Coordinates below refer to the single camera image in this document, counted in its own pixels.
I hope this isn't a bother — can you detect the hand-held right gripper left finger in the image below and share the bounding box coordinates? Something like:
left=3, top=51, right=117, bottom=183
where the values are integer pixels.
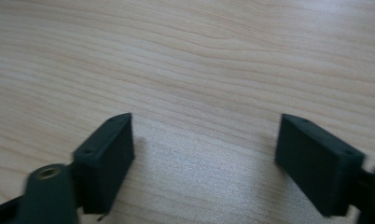
left=71, top=112, right=136, bottom=216

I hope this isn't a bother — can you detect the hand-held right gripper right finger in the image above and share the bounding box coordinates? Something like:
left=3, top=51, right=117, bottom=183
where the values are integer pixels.
left=274, top=113, right=366, bottom=217

